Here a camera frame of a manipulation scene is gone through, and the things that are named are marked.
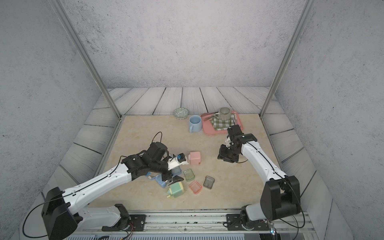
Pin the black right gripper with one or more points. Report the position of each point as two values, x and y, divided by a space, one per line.
222 154

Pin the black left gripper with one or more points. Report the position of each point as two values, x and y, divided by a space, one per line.
174 179

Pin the green yellow pencil sharpener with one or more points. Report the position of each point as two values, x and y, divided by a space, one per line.
176 190

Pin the green transparent tray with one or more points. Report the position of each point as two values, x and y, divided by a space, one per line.
189 175

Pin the pink pencil sharpener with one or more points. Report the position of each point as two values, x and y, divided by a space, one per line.
194 158

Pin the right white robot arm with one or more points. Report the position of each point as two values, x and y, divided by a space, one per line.
281 194

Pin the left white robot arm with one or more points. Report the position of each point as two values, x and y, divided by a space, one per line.
64 211

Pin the blue transparent tray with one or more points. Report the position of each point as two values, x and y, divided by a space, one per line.
177 171

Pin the blue pencil sharpener lying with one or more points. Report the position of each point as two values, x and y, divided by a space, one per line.
158 178

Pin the red transparent tray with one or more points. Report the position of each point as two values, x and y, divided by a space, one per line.
195 187

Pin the grey transparent tray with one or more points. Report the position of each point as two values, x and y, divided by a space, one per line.
209 182

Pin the pink serving tray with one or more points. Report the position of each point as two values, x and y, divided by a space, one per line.
208 128

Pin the green checkered cloth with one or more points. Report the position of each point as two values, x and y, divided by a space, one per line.
220 125

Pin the striped ceramic cup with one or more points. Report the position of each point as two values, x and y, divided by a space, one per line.
223 114

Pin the light blue mug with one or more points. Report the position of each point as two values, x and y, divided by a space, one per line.
195 124

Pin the patterned ceramic bowl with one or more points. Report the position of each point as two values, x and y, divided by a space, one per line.
181 113

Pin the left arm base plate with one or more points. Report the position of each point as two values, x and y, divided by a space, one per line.
135 223

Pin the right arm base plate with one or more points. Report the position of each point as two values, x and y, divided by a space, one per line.
239 222

